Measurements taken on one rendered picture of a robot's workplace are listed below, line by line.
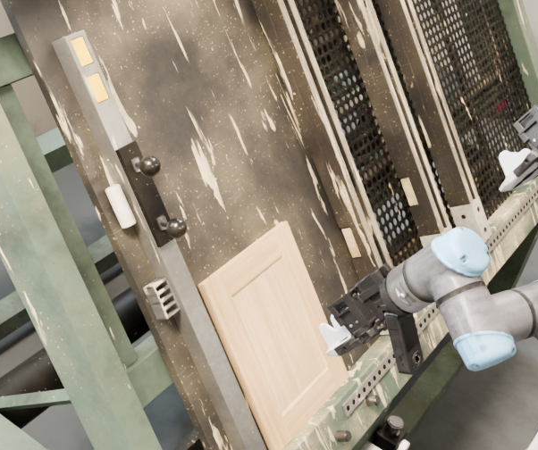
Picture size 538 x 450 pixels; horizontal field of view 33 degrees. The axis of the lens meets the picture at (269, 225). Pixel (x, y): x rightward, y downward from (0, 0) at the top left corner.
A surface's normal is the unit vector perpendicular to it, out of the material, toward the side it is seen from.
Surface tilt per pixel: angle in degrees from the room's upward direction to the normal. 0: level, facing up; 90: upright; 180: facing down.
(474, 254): 28
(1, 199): 90
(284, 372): 51
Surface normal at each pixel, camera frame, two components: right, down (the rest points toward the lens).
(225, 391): 0.75, -0.14
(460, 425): 0.18, -0.79
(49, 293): -0.55, 0.41
